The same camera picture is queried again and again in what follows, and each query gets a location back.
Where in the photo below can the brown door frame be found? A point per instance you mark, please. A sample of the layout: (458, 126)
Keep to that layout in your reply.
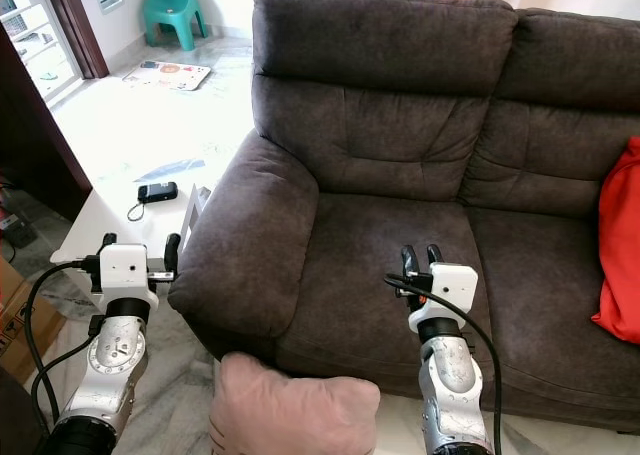
(78, 25)

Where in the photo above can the white side table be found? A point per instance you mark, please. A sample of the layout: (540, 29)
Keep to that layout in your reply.
(100, 225)

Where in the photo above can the teal plastic chair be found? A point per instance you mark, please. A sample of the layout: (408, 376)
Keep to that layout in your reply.
(172, 5)

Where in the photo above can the white metal gate grille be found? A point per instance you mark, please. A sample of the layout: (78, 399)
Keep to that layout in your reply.
(25, 25)

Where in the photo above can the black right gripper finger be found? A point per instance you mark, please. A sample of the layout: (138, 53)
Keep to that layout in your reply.
(409, 260)
(433, 257)

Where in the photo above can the silver metal stand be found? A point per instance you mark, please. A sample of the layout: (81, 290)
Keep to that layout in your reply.
(195, 215)

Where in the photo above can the dark brown wooden door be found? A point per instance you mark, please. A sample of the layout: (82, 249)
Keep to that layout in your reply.
(35, 135)

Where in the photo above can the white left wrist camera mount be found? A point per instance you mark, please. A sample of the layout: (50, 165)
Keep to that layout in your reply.
(125, 270)

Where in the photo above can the pink cat face pillow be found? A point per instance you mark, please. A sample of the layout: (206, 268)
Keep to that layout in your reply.
(290, 415)

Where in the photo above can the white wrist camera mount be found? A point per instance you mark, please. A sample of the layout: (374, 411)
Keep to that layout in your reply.
(452, 285)
(125, 270)

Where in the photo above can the dark brown fabric sofa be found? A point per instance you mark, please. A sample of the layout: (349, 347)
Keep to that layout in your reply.
(380, 175)

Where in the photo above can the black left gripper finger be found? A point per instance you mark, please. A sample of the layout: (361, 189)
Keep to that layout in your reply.
(108, 247)
(172, 252)

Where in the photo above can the red cushion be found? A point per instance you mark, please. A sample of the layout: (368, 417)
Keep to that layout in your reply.
(622, 245)

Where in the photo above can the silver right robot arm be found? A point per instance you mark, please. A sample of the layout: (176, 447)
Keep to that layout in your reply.
(450, 375)

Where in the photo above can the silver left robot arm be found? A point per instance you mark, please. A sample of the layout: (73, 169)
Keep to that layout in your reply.
(108, 375)

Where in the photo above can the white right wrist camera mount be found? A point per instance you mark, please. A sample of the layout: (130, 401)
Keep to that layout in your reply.
(452, 285)

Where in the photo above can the black power strip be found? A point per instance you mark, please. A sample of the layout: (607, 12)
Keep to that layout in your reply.
(18, 230)

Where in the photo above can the brown cardboard box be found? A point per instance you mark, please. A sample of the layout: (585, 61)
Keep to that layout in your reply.
(10, 325)

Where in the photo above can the colourful printed floor mat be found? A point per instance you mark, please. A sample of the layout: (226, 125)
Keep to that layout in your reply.
(168, 74)

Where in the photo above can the dark brown armchair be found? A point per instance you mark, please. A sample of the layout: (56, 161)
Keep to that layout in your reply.
(10, 425)

